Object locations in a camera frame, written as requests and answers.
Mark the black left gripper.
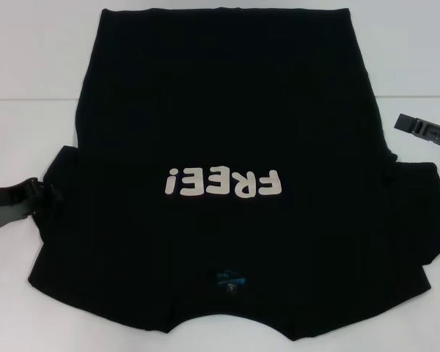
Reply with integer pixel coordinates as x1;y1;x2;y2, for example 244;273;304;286
0;177;63;230

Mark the black shirt with FREE print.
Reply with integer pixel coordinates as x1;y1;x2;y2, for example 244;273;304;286
27;7;440;333

